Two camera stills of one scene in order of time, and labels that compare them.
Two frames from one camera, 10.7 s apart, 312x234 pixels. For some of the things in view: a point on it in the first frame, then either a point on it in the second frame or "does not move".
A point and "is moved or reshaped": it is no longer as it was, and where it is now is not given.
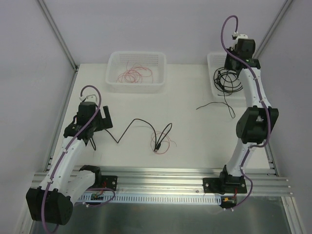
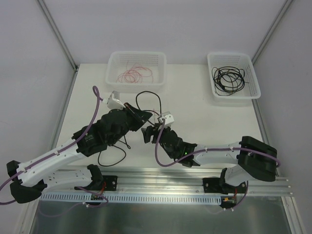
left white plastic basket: x=139 y=72 does not move
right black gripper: x=232 y=64 to x=156 y=134
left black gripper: x=91 y=131 to x=133 y=117
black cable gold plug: x=226 y=82 does not move
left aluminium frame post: x=58 y=34 does not move
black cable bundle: x=157 y=147 is moved or reshaped
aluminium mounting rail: x=260 y=182 does not move
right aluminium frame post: x=280 y=15 does not move
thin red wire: x=135 y=74 does not move
